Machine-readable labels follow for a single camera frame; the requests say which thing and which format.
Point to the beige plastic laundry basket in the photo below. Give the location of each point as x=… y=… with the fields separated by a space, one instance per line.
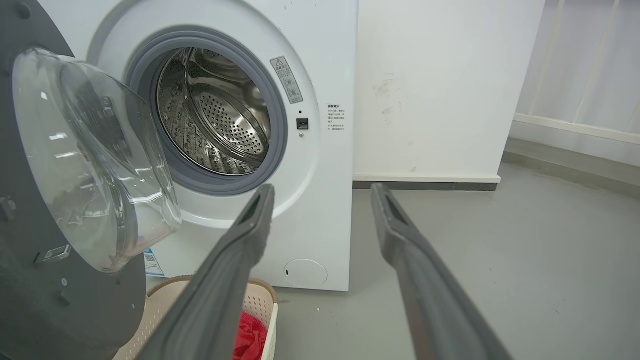
x=260 y=305

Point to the grey washing machine door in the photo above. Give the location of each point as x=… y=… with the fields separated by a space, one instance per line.
x=60 y=200

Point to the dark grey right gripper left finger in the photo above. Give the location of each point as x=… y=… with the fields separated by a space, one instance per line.
x=220 y=295

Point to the red clothing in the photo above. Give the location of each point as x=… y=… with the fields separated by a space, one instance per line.
x=250 y=337

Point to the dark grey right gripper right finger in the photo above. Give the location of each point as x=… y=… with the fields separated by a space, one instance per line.
x=430 y=295

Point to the white front-load washing machine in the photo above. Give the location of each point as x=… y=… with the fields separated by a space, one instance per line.
x=320 y=165

